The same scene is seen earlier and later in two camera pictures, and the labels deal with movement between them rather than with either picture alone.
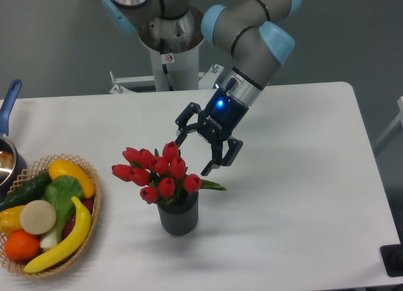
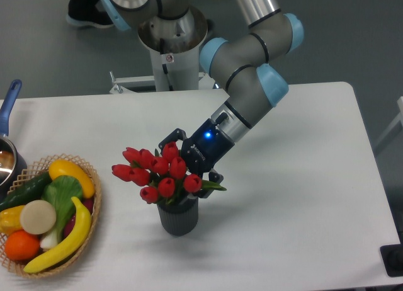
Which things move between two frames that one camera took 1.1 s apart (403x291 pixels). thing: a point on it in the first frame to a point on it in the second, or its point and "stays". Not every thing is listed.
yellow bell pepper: [10, 220] stays
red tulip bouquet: [164, 176] stays
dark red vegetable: [88, 204] stays
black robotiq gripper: [216, 121] to [202, 150]
